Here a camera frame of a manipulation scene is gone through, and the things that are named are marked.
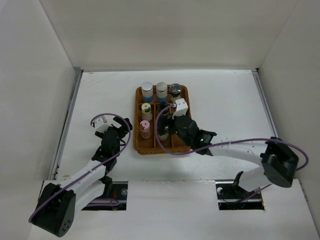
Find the black knob cap jar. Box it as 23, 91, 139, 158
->
157, 117, 173, 142

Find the dark cap brown spice jar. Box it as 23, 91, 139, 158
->
157, 101, 172, 120

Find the yellow cap spice bottle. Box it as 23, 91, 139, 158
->
141, 103, 153, 122

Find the pink cap spice bottle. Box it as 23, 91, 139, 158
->
139, 120, 151, 140

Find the tall blue label bottle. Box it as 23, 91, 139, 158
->
156, 82, 168, 103

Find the black cap sugar grinder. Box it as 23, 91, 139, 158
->
169, 83, 182, 102

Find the blue label silver cap bottle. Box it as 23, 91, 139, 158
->
141, 81, 154, 103

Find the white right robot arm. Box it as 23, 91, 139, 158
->
156, 115, 299, 198

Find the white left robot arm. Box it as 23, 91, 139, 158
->
28, 113, 133, 238

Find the brown wicker divided basket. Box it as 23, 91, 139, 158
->
133, 85, 191, 155

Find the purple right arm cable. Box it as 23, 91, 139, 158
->
154, 103, 310, 203

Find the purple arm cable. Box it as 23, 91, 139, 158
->
154, 103, 310, 203
27, 113, 133, 223

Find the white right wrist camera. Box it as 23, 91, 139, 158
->
172, 98, 189, 119

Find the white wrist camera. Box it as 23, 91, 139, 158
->
92, 118, 111, 133
172, 98, 189, 119

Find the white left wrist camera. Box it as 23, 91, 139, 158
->
92, 118, 111, 133

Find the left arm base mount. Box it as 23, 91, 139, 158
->
82, 176, 129, 211

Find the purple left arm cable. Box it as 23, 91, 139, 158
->
27, 113, 133, 223

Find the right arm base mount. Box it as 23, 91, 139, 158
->
215, 171, 265, 211

